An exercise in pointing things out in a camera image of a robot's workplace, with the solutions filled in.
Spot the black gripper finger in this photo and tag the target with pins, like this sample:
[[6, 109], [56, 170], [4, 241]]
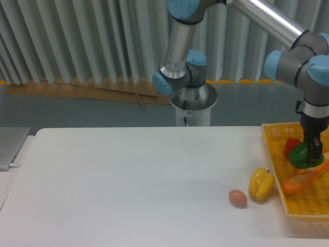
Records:
[[314, 146]]

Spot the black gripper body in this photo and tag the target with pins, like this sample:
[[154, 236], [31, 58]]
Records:
[[313, 118]]

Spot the green bell pepper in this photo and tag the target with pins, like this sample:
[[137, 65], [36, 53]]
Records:
[[304, 156]]

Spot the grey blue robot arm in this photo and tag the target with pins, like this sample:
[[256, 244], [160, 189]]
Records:
[[182, 74]]

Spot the yellow woven basket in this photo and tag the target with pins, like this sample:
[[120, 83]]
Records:
[[310, 204]]

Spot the red bell pepper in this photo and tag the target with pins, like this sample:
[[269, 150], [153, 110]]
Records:
[[290, 144]]

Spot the orange baguette bread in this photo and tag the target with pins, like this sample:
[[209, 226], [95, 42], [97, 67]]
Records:
[[302, 178]]

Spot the yellow bell pepper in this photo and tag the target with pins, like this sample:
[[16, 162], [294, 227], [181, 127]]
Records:
[[260, 184]]

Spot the brown egg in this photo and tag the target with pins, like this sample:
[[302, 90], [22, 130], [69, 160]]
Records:
[[238, 198]]

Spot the brown cardboard sheet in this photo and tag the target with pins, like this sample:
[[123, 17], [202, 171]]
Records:
[[142, 92]]

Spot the silver laptop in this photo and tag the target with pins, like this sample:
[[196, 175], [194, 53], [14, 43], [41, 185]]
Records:
[[12, 140]]

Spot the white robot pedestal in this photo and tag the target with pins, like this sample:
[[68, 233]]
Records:
[[193, 105]]

